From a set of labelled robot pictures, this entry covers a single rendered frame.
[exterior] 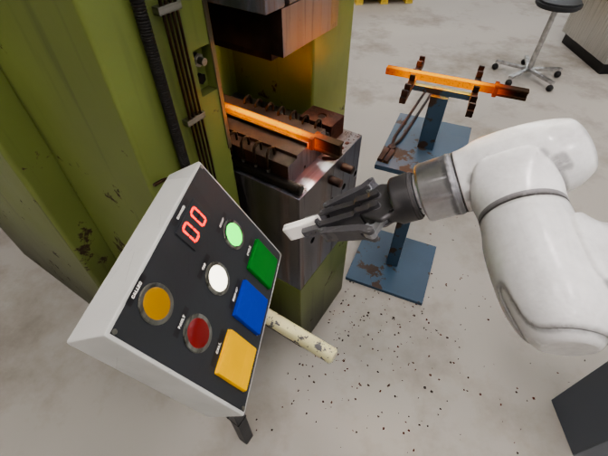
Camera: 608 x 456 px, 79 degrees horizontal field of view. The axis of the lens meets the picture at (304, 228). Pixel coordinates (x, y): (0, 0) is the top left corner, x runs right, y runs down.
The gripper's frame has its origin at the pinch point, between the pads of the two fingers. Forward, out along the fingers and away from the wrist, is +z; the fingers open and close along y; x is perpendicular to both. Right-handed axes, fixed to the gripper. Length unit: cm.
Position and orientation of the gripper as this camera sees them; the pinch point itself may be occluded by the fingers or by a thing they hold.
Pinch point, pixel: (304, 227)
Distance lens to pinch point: 64.6
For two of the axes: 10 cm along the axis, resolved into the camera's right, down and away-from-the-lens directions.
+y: 1.4, -7.3, 6.7
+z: -8.6, 2.5, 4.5
